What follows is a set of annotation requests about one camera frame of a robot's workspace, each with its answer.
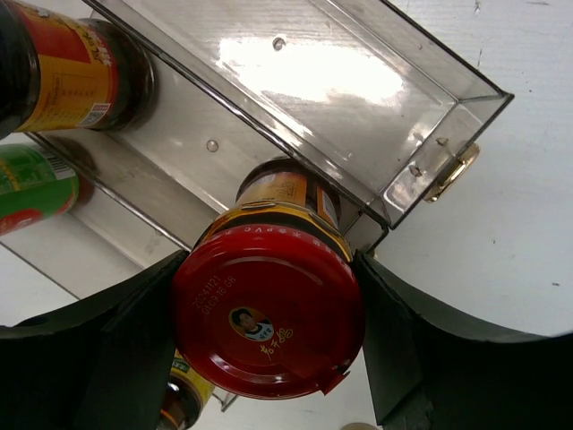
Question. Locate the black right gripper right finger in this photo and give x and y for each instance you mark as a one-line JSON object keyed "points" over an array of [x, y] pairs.
{"points": [[432, 366]]}

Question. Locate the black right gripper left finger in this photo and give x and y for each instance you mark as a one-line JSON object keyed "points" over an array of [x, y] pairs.
{"points": [[100, 363]]}

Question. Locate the red lid dark sauce jar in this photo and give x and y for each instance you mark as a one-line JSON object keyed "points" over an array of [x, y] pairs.
{"points": [[61, 73]]}

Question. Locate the black cap pepper shaker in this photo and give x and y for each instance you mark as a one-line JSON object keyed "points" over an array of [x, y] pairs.
{"points": [[358, 426]]}

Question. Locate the yellow cap sauce bottle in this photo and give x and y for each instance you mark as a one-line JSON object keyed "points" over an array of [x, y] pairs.
{"points": [[36, 184]]}

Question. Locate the small yellow label bottle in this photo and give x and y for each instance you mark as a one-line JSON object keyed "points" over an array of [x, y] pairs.
{"points": [[187, 393]]}

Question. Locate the clear tiered organizer rack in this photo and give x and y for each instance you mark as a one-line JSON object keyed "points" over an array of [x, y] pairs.
{"points": [[356, 91]]}

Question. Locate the red lid chili jar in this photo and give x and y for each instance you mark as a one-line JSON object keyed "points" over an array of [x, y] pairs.
{"points": [[266, 305]]}

